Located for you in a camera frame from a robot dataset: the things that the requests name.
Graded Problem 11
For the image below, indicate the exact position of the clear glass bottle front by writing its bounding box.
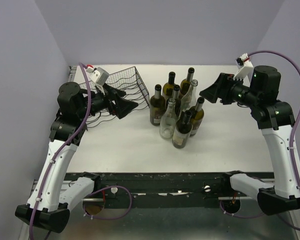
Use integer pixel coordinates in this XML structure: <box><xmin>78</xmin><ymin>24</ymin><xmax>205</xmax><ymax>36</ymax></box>
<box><xmin>159</xmin><ymin>98</ymin><xmax>177</xmax><ymax>139</ymax></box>

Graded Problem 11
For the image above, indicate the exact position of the dark bottle label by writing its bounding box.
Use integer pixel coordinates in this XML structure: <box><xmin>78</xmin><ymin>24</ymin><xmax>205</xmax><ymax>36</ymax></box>
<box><xmin>172</xmin><ymin>110</ymin><xmax>193</xmax><ymax>149</ymax></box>
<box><xmin>150</xmin><ymin>84</ymin><xmax>166</xmax><ymax>126</ymax></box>

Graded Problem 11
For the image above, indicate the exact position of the black mounting rail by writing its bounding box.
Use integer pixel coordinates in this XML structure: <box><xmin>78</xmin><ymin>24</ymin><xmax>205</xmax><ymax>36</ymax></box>
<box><xmin>62</xmin><ymin>171</ymin><xmax>276</xmax><ymax>210</ymax></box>

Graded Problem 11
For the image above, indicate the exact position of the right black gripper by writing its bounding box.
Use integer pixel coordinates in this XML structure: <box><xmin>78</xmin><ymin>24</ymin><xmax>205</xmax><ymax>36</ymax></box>
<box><xmin>199</xmin><ymin>72</ymin><xmax>260</xmax><ymax>108</ymax></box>

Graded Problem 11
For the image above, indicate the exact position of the dark bottle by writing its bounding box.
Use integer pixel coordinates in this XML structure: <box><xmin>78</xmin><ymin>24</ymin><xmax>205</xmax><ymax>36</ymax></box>
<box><xmin>172</xmin><ymin>84</ymin><xmax>181</xmax><ymax>117</ymax></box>

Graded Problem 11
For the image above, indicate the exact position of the black wire wine rack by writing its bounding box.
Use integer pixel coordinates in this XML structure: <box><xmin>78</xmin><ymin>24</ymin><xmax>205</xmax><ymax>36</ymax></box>
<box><xmin>86</xmin><ymin>66</ymin><xmax>150</xmax><ymax>129</ymax></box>

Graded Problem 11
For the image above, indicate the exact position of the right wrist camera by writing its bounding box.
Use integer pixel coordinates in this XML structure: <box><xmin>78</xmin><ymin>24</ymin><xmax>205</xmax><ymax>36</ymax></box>
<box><xmin>233</xmin><ymin>53</ymin><xmax>254</xmax><ymax>81</ymax></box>

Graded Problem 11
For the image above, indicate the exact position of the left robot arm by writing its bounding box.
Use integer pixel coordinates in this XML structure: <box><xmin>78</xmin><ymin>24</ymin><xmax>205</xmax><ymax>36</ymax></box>
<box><xmin>15</xmin><ymin>82</ymin><xmax>138</xmax><ymax>239</ymax></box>

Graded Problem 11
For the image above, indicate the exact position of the clear bottle back right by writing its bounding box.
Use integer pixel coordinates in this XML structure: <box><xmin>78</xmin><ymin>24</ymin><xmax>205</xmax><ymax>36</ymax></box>
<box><xmin>180</xmin><ymin>79</ymin><xmax>198</xmax><ymax>112</ymax></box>

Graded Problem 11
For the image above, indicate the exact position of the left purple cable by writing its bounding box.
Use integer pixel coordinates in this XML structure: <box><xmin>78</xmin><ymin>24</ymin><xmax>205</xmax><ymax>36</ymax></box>
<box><xmin>28</xmin><ymin>62</ymin><xmax>96</xmax><ymax>234</ymax></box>

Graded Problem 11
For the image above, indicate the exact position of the green bottle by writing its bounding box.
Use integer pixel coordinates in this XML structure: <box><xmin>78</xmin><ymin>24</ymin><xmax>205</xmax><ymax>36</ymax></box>
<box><xmin>189</xmin><ymin>97</ymin><xmax>205</xmax><ymax>137</ymax></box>
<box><xmin>178</xmin><ymin>67</ymin><xmax>195</xmax><ymax>100</ymax></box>
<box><xmin>162</xmin><ymin>71</ymin><xmax>176</xmax><ymax>100</ymax></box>

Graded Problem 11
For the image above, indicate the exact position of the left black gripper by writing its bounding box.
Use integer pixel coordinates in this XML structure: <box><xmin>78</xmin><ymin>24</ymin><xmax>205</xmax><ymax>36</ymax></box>
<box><xmin>77</xmin><ymin>82</ymin><xmax>139</xmax><ymax>120</ymax></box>

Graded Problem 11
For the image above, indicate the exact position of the dark bottle front label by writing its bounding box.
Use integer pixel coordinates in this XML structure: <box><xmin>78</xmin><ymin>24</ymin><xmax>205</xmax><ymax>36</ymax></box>
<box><xmin>172</xmin><ymin>110</ymin><xmax>193</xmax><ymax>149</ymax></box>

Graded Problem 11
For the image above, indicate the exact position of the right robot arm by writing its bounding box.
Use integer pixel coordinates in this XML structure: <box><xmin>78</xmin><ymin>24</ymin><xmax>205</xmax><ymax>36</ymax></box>
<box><xmin>199</xmin><ymin>65</ymin><xmax>300</xmax><ymax>216</ymax></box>

